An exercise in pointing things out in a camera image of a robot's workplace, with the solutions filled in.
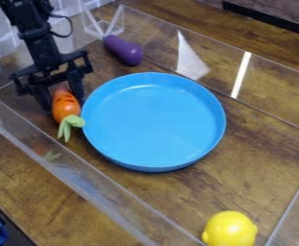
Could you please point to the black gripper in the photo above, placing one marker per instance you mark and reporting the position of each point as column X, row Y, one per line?
column 34, row 80

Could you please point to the orange toy carrot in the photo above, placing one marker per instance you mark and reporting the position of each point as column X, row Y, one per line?
column 66, row 111

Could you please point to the blue round plate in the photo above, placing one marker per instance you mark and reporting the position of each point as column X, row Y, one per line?
column 153, row 121

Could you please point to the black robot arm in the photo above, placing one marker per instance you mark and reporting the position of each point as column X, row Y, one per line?
column 30, row 16

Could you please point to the purple toy eggplant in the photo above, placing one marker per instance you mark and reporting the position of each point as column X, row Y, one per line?
column 128, row 51

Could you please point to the black bar top right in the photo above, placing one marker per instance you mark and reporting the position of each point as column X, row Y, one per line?
column 261, row 16

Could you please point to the yellow toy lemon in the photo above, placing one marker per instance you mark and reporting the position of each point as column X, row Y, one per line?
column 229, row 229

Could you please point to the clear acrylic enclosure wall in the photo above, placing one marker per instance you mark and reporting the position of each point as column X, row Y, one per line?
column 70, row 198

